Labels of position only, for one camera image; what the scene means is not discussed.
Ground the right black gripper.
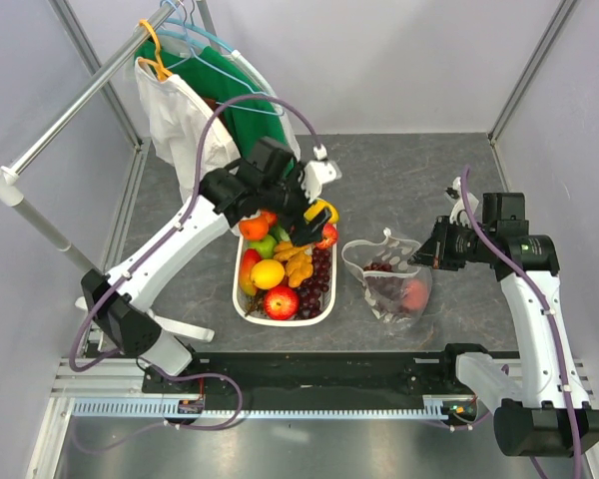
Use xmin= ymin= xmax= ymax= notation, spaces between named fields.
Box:
xmin=408 ymin=215 xmax=496 ymax=271

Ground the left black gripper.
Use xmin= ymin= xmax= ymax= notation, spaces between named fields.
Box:
xmin=261 ymin=163 xmax=332 ymax=248

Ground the pink peach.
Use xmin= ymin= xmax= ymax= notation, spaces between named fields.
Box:
xmin=401 ymin=279 xmax=428 ymax=311

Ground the clear polka dot zip bag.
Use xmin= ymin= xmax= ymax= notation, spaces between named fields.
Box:
xmin=341 ymin=228 xmax=432 ymax=325

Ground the dark purple grape bunch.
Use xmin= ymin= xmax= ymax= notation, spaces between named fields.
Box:
xmin=363 ymin=261 xmax=409 ymax=315

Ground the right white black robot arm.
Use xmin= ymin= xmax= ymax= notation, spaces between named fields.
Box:
xmin=409 ymin=187 xmax=599 ymax=457

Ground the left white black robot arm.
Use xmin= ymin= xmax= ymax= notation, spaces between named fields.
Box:
xmin=81 ymin=137 xmax=340 ymax=392

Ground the red apple back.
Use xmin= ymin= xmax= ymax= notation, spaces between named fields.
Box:
xmin=314 ymin=224 xmax=338 ymax=249

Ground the red apple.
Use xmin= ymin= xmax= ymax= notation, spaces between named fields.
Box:
xmin=314 ymin=224 xmax=338 ymax=249
xmin=264 ymin=285 xmax=300 ymax=320

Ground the green cabbage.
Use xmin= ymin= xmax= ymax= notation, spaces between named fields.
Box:
xmin=269 ymin=225 xmax=291 ymax=242

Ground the yellow red mango back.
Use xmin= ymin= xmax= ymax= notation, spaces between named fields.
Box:
xmin=303 ymin=198 xmax=339 ymax=225

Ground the yellow ginger root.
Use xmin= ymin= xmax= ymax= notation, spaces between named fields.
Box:
xmin=274 ymin=241 xmax=313 ymax=288

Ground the red tomato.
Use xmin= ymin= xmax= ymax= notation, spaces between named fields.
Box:
xmin=261 ymin=210 xmax=278 ymax=228

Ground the green apple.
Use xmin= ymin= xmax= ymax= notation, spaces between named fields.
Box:
xmin=248 ymin=235 xmax=278 ymax=259

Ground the orange fruit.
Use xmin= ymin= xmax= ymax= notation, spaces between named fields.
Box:
xmin=239 ymin=216 xmax=270 ymax=241

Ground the yellow lemon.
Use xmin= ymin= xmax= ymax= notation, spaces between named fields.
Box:
xmin=250 ymin=259 xmax=286 ymax=289

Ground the red yellow mango left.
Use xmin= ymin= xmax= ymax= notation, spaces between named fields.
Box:
xmin=238 ymin=248 xmax=262 ymax=296

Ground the dark grape bunch right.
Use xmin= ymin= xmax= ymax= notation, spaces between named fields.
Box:
xmin=296 ymin=246 xmax=333 ymax=319

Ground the red apple front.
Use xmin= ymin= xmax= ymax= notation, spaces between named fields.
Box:
xmin=264 ymin=285 xmax=300 ymax=320

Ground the white plastic fruit basket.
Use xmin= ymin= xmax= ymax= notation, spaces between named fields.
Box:
xmin=233 ymin=225 xmax=338 ymax=327

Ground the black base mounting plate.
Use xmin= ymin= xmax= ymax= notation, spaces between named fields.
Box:
xmin=142 ymin=343 xmax=474 ymax=408

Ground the green shirt on hanger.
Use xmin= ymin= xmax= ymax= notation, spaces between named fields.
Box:
xmin=133 ymin=38 xmax=300 ymax=157

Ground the white shirt on hanger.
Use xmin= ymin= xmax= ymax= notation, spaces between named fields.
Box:
xmin=134 ymin=58 xmax=241 ymax=201

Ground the orange clothes hanger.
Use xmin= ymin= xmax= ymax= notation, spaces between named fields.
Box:
xmin=138 ymin=19 xmax=173 ymax=82

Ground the blue clothes hanger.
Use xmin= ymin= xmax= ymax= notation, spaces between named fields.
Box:
xmin=159 ymin=1 xmax=270 ymax=101

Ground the metal clothes rack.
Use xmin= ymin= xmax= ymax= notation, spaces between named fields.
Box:
xmin=0 ymin=0 xmax=216 ymax=344

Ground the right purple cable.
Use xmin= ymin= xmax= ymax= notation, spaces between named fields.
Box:
xmin=423 ymin=167 xmax=583 ymax=479

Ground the purple cable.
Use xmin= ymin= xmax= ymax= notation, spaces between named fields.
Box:
xmin=68 ymin=94 xmax=328 ymax=453
xmin=423 ymin=167 xmax=583 ymax=479

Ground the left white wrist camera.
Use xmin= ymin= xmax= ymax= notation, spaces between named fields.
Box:
xmin=300 ymin=145 xmax=341 ymax=203

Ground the light blue cable duct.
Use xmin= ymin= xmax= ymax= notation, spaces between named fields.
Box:
xmin=72 ymin=396 xmax=498 ymax=419

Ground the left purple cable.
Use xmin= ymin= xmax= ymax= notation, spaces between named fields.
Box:
xmin=68 ymin=94 xmax=328 ymax=453

